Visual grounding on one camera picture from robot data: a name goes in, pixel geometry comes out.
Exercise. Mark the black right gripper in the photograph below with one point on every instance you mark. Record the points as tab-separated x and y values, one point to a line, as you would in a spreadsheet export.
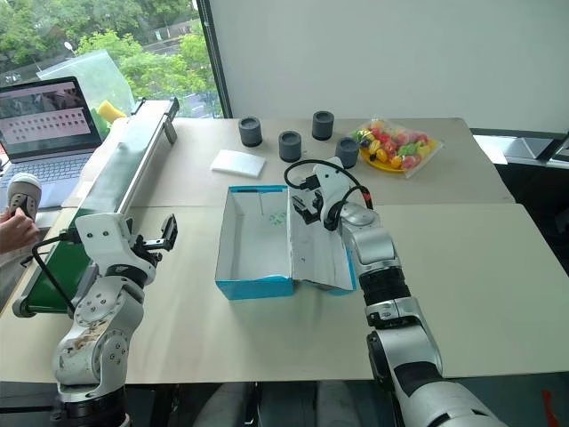
317	207

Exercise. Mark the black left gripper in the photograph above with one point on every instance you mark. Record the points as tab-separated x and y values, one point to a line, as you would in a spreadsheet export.
144	249

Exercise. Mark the blue shoe box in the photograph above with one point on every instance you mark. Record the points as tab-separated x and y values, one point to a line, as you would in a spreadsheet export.
253	249

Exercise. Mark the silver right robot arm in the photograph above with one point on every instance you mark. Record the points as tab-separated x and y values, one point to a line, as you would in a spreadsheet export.
382	276

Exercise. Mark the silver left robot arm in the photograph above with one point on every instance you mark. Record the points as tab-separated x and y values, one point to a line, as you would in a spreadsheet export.
104	307

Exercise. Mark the green conveyor belt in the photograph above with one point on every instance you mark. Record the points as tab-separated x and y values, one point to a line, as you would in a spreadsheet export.
124	155

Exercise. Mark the person's bare hand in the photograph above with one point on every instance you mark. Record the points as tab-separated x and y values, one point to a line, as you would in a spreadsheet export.
15	233

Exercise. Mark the dark grey cylinder cup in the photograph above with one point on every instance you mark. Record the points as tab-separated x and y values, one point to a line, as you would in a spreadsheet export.
322	125
290	146
347	152
250	131

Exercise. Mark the white foam pad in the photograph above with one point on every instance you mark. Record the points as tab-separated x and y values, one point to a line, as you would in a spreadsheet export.
238	163

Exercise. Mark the clear bag of toy fruits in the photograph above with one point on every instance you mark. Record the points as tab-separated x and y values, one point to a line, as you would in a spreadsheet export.
395	147

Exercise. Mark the green toy item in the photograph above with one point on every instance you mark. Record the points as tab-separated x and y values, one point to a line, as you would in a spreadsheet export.
100	124

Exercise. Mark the yellow sponge block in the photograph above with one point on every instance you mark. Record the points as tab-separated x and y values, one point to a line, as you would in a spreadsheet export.
111	111

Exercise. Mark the grey laptop computer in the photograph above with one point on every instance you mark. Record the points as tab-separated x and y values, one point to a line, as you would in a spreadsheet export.
44	120

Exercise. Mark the clear plastic sheet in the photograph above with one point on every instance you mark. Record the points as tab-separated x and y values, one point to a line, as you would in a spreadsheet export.
98	75

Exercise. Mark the grey metal side shelf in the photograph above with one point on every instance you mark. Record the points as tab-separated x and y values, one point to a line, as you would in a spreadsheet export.
520	147

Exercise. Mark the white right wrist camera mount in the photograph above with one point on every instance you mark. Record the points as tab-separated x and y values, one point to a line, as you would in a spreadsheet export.
331	182

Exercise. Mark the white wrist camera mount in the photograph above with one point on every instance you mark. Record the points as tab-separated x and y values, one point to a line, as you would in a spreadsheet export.
331	182
102	236

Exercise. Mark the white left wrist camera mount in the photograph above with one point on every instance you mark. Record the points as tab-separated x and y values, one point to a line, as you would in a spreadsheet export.
102	236

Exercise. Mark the black window frame post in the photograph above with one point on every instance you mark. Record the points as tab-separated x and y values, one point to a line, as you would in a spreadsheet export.
213	58

